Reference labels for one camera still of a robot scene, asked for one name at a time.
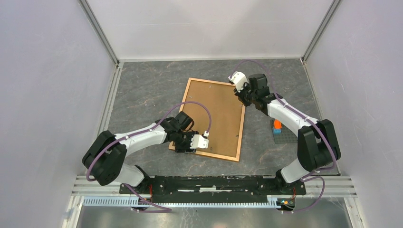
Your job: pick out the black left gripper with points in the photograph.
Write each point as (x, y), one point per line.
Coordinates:
(186, 149)

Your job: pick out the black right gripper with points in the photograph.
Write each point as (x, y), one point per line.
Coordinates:
(246, 86)

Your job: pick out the wooden picture frame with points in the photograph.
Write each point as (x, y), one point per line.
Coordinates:
(213, 105)

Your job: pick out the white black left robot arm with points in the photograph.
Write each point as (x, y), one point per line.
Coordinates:
(105, 158)

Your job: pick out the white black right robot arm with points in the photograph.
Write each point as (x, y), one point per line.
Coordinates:
(317, 144)

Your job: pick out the orange curved brick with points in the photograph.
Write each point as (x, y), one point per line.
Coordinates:
(277, 124)

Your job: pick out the grey studded baseplate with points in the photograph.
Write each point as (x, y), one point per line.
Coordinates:
(287, 136)

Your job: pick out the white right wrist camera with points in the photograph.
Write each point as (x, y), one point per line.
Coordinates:
(238, 79)

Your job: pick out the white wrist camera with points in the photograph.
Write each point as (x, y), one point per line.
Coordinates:
(238, 79)
(200, 141)

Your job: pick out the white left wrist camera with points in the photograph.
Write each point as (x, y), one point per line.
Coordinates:
(200, 141)

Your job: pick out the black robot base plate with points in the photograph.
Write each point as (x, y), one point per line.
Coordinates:
(216, 189)

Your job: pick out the aluminium rail frame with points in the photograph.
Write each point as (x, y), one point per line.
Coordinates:
(111, 183)

